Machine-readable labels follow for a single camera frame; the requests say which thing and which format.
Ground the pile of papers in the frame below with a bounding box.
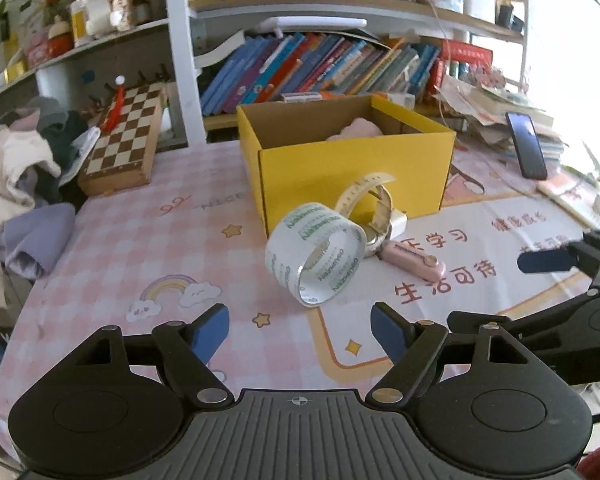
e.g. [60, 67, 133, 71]
[435, 77, 566, 160]

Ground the row of books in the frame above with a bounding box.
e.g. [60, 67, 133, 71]
[199, 32, 493, 117]

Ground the cream wrist watch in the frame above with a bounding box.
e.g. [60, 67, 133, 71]
[335, 172, 396, 257]

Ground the white shelf post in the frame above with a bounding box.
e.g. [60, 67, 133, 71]
[166, 0, 207, 148]

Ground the pink utility knife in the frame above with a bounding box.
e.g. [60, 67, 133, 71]
[378, 240, 446, 283]

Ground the black smartphone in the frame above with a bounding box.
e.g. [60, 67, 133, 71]
[506, 112, 548, 181]

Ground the yellow cardboard box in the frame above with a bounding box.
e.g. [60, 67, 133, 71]
[237, 96, 456, 232]

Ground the clear printed tape roll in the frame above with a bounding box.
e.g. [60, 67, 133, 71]
[265, 203, 367, 308]

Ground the white charger block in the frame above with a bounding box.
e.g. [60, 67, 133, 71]
[388, 209, 408, 240]

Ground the pile of clothes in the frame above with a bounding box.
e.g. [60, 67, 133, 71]
[0, 96, 102, 309]

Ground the red hanging ornament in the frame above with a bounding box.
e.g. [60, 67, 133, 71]
[100, 75, 125, 133]

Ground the wooden chess board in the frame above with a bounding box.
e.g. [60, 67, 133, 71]
[78, 81, 166, 196]

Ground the pink plush toy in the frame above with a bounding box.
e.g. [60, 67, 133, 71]
[328, 117, 383, 141]

